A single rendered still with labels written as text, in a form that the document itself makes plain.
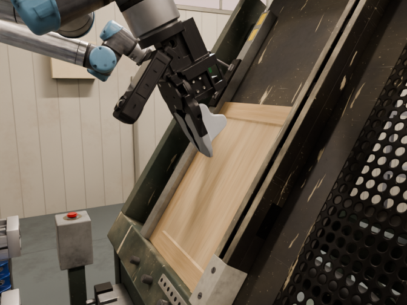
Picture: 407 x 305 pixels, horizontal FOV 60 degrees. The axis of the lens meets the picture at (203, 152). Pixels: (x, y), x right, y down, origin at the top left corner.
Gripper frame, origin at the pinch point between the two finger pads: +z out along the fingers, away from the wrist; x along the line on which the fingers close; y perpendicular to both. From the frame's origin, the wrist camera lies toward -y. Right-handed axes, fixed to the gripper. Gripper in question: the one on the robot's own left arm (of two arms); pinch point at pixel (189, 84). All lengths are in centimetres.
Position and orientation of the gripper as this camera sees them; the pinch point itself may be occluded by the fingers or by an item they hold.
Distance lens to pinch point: 134.8
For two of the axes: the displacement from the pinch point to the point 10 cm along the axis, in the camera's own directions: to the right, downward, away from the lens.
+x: -3.0, 8.8, -3.8
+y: -5.9, 1.4, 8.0
